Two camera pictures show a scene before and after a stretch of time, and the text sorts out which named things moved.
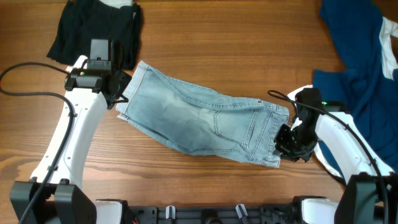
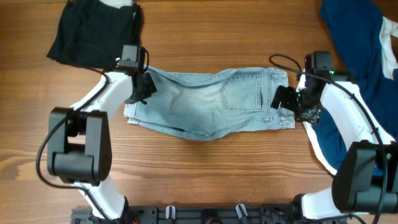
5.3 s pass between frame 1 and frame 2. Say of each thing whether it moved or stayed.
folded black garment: stayed
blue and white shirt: stayed
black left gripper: moved
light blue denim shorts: moved
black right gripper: moved
